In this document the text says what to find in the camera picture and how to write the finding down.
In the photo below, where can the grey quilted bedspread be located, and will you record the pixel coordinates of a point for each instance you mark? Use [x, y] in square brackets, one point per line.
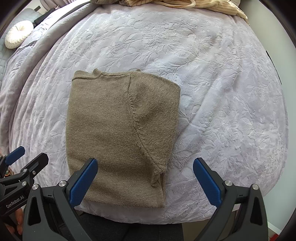
[3, 62]

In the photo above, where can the round white pillow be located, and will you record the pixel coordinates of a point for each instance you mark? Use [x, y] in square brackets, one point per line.
[18, 32]

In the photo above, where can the black object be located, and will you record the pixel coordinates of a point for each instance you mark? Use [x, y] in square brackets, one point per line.
[41, 18]

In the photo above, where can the person's left hand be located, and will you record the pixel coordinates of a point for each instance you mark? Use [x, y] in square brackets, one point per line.
[19, 219]

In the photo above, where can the lavender embossed blanket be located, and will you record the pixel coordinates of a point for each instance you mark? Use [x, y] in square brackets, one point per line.
[219, 92]

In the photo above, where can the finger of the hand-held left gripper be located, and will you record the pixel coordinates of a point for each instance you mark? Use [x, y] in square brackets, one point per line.
[15, 155]
[37, 162]

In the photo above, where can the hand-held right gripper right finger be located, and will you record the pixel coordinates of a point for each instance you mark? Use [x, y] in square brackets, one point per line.
[207, 183]

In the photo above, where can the cream striped garment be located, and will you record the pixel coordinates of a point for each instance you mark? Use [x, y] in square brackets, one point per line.
[219, 8]

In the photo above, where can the olive knit sweater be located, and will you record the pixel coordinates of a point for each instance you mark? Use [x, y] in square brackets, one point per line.
[104, 115]

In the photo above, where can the person's dark trousers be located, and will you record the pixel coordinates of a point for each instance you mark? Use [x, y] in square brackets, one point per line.
[115, 229]

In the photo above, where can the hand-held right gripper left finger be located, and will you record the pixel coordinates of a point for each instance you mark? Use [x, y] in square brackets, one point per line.
[83, 183]

